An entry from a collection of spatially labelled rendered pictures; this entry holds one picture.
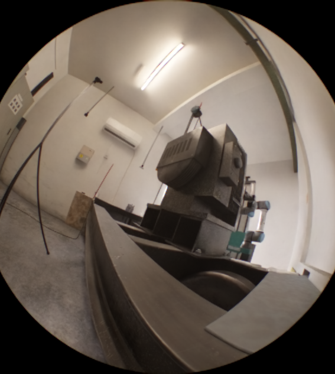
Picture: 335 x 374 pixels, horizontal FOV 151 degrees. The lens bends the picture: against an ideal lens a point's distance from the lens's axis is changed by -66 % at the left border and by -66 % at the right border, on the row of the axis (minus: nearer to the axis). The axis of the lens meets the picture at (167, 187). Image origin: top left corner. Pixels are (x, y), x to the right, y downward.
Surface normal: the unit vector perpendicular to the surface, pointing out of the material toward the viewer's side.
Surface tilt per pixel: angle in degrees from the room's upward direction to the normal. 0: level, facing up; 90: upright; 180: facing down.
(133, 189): 90
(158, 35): 180
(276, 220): 90
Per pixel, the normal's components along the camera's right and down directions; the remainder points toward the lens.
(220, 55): -0.34, 0.90
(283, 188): -0.75, -0.44
